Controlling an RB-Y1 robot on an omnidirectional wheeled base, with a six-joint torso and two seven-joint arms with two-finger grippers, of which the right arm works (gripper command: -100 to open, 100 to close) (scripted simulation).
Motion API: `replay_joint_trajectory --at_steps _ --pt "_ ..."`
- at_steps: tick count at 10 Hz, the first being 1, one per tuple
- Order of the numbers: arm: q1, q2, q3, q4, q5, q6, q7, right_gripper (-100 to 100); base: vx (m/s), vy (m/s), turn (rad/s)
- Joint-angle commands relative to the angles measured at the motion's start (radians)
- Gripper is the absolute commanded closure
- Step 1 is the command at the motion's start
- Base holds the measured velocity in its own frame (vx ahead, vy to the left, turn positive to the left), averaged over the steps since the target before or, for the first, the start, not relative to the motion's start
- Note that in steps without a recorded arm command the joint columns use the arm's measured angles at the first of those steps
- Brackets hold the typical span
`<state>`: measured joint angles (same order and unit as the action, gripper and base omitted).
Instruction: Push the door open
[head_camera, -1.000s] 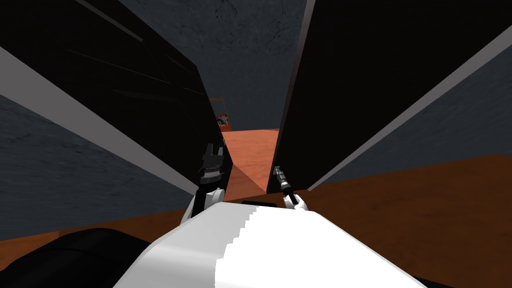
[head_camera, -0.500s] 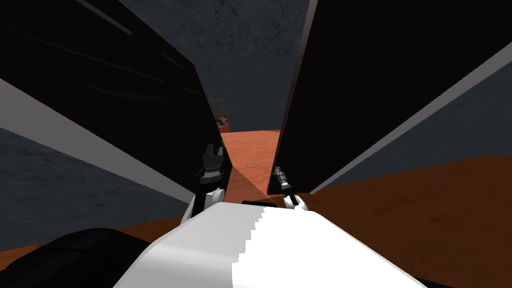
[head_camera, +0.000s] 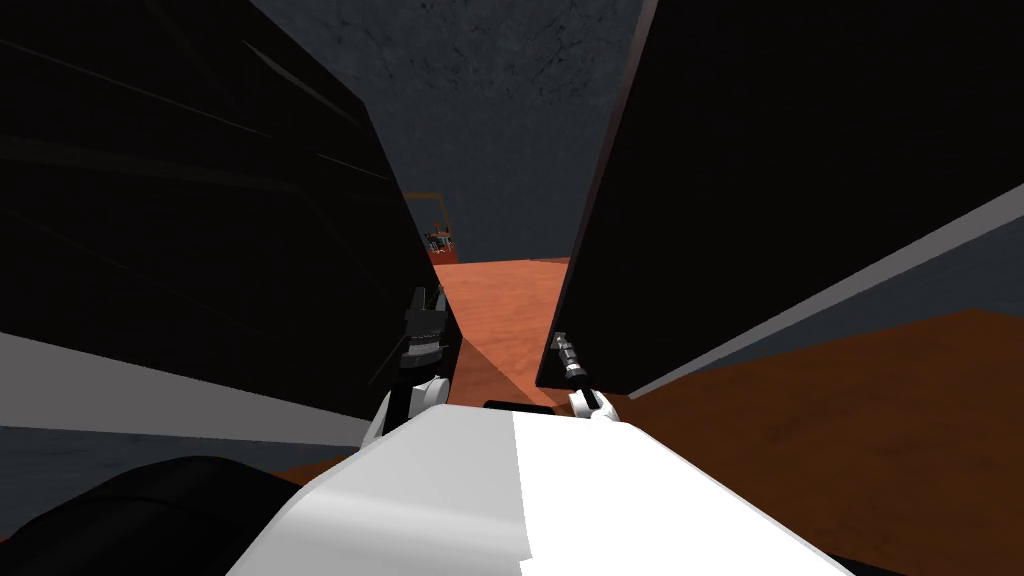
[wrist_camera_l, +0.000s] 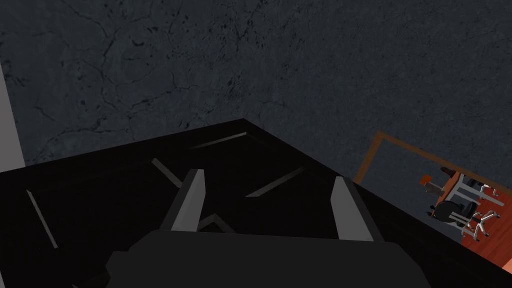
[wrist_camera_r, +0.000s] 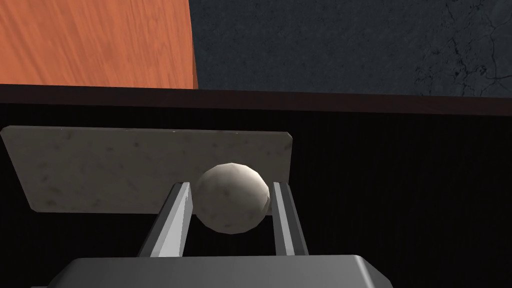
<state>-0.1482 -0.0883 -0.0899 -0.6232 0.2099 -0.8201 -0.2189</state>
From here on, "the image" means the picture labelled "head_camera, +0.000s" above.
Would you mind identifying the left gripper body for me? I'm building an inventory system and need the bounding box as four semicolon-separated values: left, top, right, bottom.
399;307;447;370

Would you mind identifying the dark door leaf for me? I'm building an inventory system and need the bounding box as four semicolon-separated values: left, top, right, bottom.
534;0;769;399

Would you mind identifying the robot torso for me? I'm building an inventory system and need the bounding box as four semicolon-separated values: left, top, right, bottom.
226;399;856;576

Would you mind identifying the orange frame furniture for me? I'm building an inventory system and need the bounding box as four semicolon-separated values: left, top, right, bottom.
403;191;459;265

